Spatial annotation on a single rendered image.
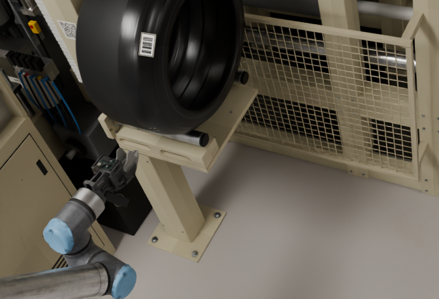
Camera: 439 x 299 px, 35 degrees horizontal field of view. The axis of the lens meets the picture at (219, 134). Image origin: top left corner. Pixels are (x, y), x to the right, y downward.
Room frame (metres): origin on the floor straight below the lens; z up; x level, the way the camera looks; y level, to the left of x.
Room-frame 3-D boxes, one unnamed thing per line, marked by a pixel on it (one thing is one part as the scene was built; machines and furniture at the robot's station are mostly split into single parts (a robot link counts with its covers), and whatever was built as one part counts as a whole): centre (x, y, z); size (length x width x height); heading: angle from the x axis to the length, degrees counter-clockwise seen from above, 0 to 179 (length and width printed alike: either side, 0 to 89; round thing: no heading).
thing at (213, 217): (1.89, 0.28, 0.01); 0.27 x 0.27 x 0.02; 46
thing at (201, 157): (1.63, 0.18, 0.84); 0.36 x 0.09 x 0.06; 46
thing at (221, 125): (1.73, 0.08, 0.80); 0.37 x 0.36 x 0.02; 136
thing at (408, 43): (1.81, -0.31, 0.65); 0.90 x 0.02 x 0.70; 46
